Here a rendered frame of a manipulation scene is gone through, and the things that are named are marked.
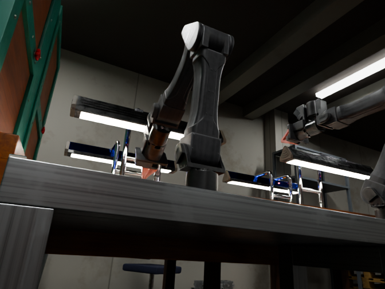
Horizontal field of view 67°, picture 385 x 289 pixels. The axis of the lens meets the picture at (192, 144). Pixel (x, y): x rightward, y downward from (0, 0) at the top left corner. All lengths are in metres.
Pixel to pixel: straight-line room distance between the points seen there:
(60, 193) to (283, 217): 0.27
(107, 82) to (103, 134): 0.72
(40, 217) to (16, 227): 0.02
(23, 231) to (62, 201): 0.04
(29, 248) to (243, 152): 4.44
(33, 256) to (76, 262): 3.27
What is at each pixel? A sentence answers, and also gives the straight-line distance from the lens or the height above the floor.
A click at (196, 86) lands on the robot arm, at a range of 0.64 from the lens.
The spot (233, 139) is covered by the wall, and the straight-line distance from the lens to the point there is 4.61.
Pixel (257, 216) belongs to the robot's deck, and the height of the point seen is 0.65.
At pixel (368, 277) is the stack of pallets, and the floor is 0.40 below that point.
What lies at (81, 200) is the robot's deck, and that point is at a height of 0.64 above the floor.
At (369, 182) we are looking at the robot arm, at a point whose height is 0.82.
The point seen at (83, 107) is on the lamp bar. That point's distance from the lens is 1.10.
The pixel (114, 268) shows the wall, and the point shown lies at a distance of 3.63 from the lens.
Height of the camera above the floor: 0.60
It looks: 20 degrees up
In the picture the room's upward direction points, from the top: 4 degrees clockwise
